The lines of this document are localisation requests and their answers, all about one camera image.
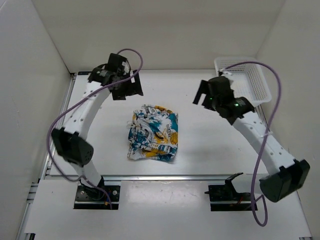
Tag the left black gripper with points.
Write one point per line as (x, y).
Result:
(135, 87)

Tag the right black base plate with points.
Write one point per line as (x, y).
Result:
(224, 199)

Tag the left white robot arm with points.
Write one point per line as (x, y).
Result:
(70, 140)

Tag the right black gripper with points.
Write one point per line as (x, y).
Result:
(203, 89)

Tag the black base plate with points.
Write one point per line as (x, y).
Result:
(93, 199)
(224, 199)

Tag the small black label tag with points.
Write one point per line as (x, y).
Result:
(83, 73)

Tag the white perforated plastic basket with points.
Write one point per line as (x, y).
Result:
(247, 79)

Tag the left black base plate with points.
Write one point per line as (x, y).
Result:
(93, 199)

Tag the white yellow teal printed shorts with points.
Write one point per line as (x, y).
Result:
(153, 134)

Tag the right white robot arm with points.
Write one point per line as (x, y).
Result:
(285, 174)

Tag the aluminium frame rail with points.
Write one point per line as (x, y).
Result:
(158, 200)

